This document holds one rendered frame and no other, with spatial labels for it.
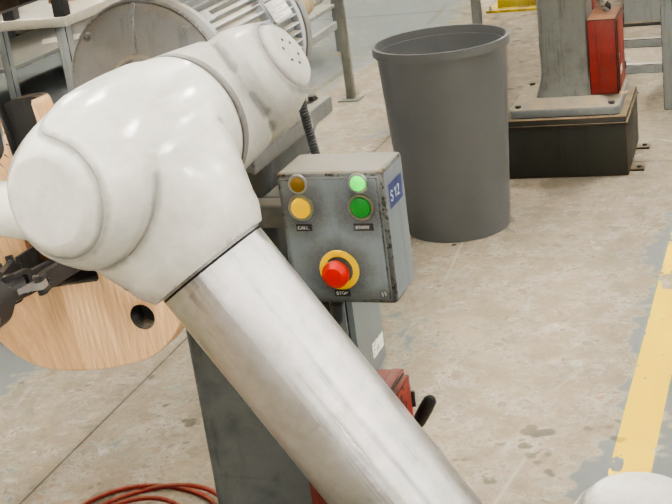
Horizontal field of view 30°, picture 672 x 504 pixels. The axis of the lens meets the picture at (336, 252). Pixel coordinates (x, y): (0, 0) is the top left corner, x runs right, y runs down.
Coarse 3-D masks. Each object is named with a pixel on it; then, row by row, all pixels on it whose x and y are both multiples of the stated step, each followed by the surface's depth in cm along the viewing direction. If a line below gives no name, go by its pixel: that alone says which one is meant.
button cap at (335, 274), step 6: (330, 264) 177; (336, 264) 177; (342, 264) 177; (324, 270) 178; (330, 270) 177; (336, 270) 177; (342, 270) 177; (348, 270) 178; (324, 276) 178; (330, 276) 178; (336, 276) 177; (342, 276) 177; (348, 276) 178; (330, 282) 178; (336, 282) 178; (342, 282) 178
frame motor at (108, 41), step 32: (128, 0) 179; (160, 0) 178; (192, 0) 183; (224, 0) 191; (256, 0) 198; (288, 0) 204; (96, 32) 181; (128, 32) 179; (160, 32) 177; (192, 32) 177; (288, 32) 203; (96, 64) 182
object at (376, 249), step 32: (320, 160) 181; (352, 160) 179; (384, 160) 177; (288, 192) 178; (320, 192) 176; (352, 192) 175; (384, 192) 174; (288, 224) 180; (320, 224) 178; (352, 224) 177; (384, 224) 175; (320, 256) 180; (352, 256) 178; (384, 256) 177; (320, 288) 182; (352, 288) 180; (384, 288) 179
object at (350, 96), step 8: (336, 0) 675; (336, 8) 677; (344, 8) 679; (336, 16) 678; (344, 16) 679; (344, 24) 679; (344, 32) 680; (344, 40) 682; (344, 48) 684; (344, 56) 685; (344, 64) 687; (344, 72) 689; (352, 72) 691; (344, 80) 691; (352, 80) 691; (352, 88) 691; (344, 96) 701; (352, 96) 692; (360, 96) 696
